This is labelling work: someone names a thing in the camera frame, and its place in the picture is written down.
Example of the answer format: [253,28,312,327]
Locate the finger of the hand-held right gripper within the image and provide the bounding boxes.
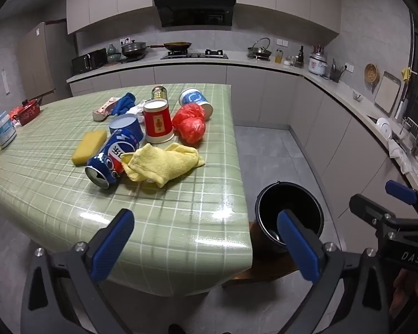
[385,180,418,216]
[349,194,397,239]

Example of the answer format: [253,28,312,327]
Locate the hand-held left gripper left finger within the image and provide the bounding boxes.
[20,209,140,334]

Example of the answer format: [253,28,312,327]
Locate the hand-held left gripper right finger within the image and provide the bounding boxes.
[277,209,401,334]

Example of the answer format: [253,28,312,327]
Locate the black bucket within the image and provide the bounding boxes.
[256,181,324,254]

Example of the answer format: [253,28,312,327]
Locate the blue soda can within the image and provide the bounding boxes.
[85,129,142,189]

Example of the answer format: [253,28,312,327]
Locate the yellow cloth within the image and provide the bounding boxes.
[121,143,205,188]

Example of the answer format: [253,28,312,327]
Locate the yellow sponge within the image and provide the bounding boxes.
[72,130,108,166]

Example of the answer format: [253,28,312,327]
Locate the red paper cup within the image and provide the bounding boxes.
[143,98,175,144]

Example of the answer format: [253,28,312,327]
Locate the pink snack wrapper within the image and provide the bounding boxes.
[92,97,121,122]

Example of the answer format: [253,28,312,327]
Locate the white tissue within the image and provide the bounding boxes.
[127,100,147,126]

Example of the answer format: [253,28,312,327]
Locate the blue cloth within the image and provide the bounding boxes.
[110,92,136,116]

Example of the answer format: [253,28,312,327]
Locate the red plastic bag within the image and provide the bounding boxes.
[172,103,207,146]

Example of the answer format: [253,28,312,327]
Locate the blue and white paper cup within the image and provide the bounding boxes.
[179,88,214,121]

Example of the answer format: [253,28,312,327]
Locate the person's right hand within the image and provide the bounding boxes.
[393,268,418,321]

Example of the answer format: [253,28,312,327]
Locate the white dish cloth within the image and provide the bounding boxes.
[388,139,415,175]

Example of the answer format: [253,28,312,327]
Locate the wooden stool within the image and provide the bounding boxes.
[223,221,300,289]

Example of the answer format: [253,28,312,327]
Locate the metal dish rack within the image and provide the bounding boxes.
[400,116,418,147]

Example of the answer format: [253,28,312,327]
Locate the white plate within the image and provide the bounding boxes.
[376,117,392,139]

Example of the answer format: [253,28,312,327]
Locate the green checkered tablecloth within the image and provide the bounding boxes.
[0,83,254,297]

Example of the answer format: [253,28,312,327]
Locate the grey cutting board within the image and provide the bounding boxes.
[374,71,402,117]

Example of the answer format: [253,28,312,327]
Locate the round bamboo basket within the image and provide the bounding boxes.
[364,63,380,84]

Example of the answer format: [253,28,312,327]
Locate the dark utensil holder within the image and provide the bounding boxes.
[329,58,345,82]

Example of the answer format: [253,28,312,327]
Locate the white rice cooker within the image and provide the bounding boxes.
[307,51,328,76]

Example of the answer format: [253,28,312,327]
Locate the grey lower kitchen cabinets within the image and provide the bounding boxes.
[66,57,418,230]

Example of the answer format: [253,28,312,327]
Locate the red basket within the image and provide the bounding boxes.
[10,99,42,126]

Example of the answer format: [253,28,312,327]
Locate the white and blue jar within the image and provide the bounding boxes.
[0,111,17,149]

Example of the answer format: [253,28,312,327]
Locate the black microwave oven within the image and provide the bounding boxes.
[71,49,108,76]

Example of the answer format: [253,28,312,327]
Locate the wok with glass lid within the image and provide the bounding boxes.
[247,37,273,60]

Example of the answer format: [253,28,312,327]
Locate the beige refrigerator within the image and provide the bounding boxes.
[16,22,77,107]

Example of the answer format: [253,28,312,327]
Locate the dark wok with lid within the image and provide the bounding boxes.
[121,40,149,59]

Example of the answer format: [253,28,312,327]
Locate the black gas stove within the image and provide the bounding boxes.
[161,49,229,60]

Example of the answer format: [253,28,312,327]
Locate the black range hood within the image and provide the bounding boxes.
[152,0,237,28]

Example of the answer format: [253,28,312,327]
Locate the frying pan with handle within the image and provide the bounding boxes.
[150,42,192,51]

